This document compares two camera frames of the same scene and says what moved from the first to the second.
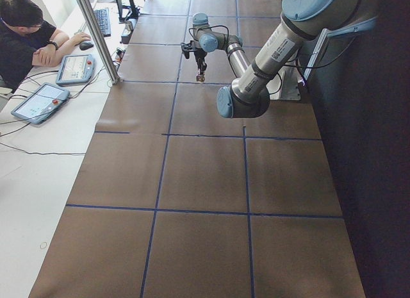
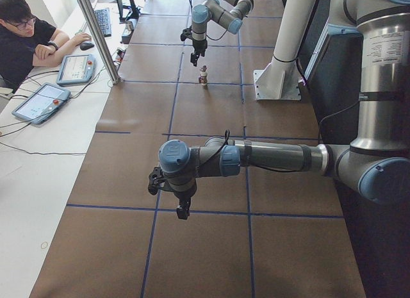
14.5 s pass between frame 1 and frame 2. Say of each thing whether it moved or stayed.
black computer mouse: stayed
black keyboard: stayed
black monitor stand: stayed
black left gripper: moved
